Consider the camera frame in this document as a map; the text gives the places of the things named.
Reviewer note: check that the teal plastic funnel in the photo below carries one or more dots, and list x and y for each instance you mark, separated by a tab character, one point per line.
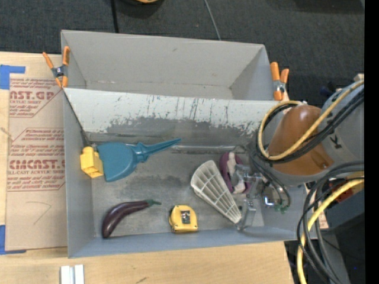
118	158

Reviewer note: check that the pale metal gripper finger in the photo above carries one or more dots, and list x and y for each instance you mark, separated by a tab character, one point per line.
244	174
248	213

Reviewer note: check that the grey metal bin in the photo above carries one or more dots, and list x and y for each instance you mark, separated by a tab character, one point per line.
154	69

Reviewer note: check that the purple toy eggplant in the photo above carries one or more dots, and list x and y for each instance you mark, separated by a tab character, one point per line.
118	214

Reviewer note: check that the white plastic lattice cone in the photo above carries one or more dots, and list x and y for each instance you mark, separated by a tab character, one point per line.
213	185

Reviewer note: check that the purple and white object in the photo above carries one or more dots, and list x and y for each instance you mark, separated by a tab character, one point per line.
226	167

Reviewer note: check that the brown cardboard board, red print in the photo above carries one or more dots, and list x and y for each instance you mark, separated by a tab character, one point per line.
35	146

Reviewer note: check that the yellow toy block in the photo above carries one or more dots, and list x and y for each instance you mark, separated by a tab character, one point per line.
91	161

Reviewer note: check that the yellow tape measure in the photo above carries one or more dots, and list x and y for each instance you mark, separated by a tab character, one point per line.
183	219

